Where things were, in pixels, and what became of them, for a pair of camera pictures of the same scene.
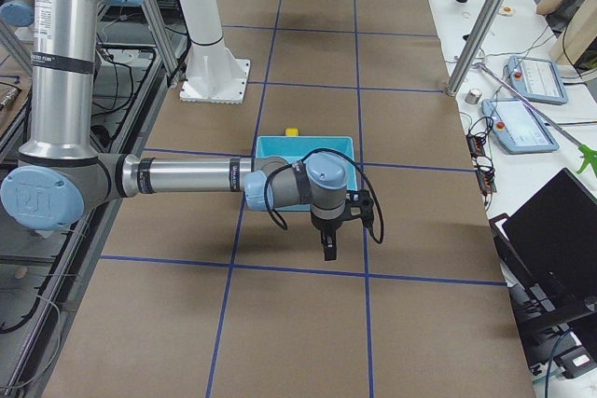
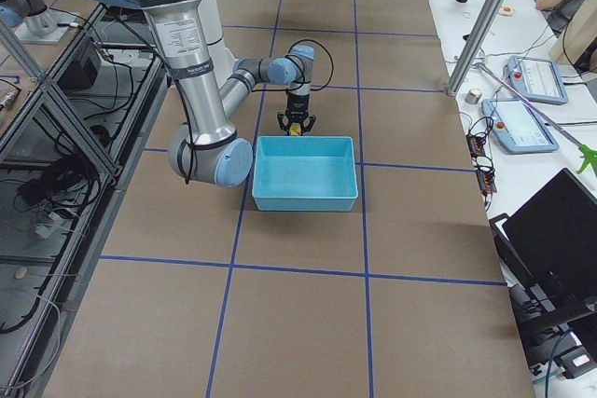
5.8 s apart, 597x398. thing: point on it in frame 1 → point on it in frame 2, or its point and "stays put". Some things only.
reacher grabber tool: (590, 156) stays put
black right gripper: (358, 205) → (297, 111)
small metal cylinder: (473, 96) stays put
